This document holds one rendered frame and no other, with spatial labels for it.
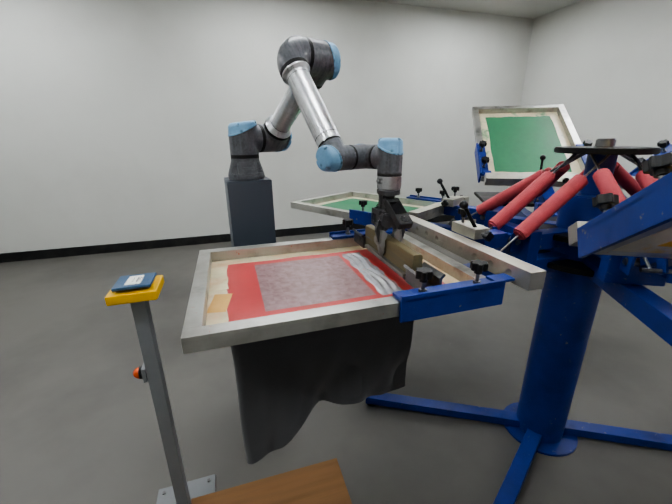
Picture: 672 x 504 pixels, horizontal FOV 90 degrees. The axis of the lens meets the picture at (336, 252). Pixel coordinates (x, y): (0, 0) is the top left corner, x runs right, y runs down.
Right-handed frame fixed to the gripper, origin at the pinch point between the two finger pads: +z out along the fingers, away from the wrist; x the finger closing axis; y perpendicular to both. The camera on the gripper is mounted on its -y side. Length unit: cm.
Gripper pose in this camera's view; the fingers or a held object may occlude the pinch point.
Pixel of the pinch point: (389, 252)
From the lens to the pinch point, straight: 110.9
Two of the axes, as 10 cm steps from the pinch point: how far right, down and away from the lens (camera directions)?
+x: -9.5, 1.1, -2.8
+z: 0.1, 9.5, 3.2
